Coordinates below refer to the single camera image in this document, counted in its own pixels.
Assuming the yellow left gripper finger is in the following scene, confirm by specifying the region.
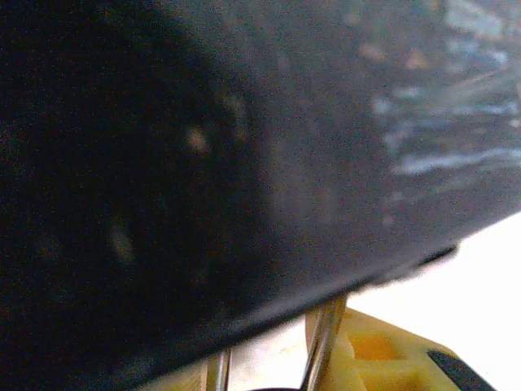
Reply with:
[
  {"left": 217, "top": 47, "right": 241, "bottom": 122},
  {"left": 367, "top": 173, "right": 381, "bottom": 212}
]
[{"left": 325, "top": 307, "right": 500, "bottom": 391}]

